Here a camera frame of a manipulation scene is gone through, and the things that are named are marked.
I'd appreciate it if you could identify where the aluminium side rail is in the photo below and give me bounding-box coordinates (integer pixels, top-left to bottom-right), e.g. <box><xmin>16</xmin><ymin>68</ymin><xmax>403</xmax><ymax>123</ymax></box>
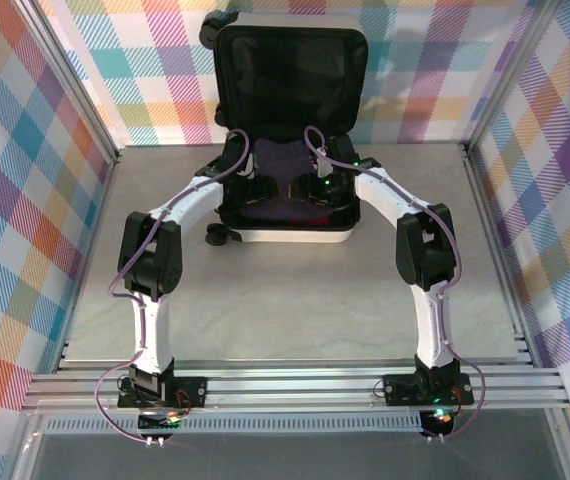
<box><xmin>54</xmin><ymin>147</ymin><xmax>124</xmax><ymax>374</ymax></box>
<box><xmin>460</xmin><ymin>142</ymin><xmax>537</xmax><ymax>369</ymax></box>

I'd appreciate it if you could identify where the slotted grey cable duct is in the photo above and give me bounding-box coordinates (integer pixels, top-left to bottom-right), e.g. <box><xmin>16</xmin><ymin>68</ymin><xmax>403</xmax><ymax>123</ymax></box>
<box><xmin>44</xmin><ymin>412</ymin><xmax>426</xmax><ymax>436</ymax></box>

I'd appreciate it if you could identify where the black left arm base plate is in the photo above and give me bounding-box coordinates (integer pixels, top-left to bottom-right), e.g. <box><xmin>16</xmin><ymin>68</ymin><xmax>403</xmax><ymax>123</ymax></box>
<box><xmin>117</xmin><ymin>375</ymin><xmax>209</xmax><ymax>409</ymax></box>

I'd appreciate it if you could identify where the dark navy garment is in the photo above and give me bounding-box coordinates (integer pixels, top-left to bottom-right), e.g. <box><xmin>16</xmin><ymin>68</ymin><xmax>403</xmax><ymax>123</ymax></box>
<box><xmin>238</xmin><ymin>138</ymin><xmax>339</xmax><ymax>227</ymax></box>

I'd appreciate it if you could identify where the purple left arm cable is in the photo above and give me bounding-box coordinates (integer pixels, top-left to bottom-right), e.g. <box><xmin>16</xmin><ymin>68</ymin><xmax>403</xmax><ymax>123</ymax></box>
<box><xmin>94</xmin><ymin>128</ymin><xmax>254</xmax><ymax>446</ymax></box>

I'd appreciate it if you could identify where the aluminium upright post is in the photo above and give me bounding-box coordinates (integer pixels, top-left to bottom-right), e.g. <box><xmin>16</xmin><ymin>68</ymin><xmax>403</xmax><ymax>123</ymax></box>
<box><xmin>14</xmin><ymin>0</ymin><xmax>122</xmax><ymax>166</ymax></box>
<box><xmin>464</xmin><ymin>0</ymin><xmax>562</xmax><ymax>156</ymax></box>

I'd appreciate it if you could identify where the white hard-shell suitcase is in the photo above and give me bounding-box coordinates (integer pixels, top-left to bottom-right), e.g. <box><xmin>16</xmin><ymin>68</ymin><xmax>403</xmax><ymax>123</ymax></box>
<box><xmin>199</xmin><ymin>13</ymin><xmax>370</xmax><ymax>247</ymax></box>

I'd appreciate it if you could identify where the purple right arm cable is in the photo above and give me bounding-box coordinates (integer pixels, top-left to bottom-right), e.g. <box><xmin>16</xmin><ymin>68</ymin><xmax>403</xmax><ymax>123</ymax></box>
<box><xmin>303</xmin><ymin>126</ymin><xmax>489</xmax><ymax>445</ymax></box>

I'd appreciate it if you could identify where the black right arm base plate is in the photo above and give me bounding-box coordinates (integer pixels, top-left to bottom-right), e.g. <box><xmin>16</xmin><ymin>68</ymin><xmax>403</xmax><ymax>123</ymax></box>
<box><xmin>383</xmin><ymin>372</ymin><xmax>475</xmax><ymax>405</ymax></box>

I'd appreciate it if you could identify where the aluminium cross rail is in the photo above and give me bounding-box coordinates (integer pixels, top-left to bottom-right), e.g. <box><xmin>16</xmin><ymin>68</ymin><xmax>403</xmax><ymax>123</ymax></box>
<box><xmin>19</xmin><ymin>357</ymin><xmax>570</xmax><ymax>416</ymax></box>

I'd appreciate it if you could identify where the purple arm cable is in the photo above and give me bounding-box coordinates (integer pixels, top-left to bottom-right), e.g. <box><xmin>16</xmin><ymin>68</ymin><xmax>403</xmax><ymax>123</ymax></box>
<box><xmin>94</xmin><ymin>128</ymin><xmax>254</xmax><ymax>446</ymax></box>
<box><xmin>303</xmin><ymin>126</ymin><xmax>489</xmax><ymax>445</ymax></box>

